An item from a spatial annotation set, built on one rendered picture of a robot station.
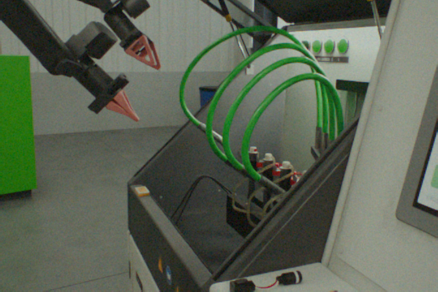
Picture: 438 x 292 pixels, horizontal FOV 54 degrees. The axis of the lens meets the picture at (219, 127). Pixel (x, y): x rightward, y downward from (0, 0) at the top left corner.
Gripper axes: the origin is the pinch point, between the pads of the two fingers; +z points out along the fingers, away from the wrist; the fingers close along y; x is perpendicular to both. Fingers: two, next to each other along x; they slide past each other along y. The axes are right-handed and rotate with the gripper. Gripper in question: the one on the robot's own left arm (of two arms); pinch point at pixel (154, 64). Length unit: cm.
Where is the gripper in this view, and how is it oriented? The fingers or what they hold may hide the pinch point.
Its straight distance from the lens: 119.4
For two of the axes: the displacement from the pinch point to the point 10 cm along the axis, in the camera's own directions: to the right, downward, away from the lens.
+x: -7.4, 6.6, 1.1
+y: 1.9, 0.6, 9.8
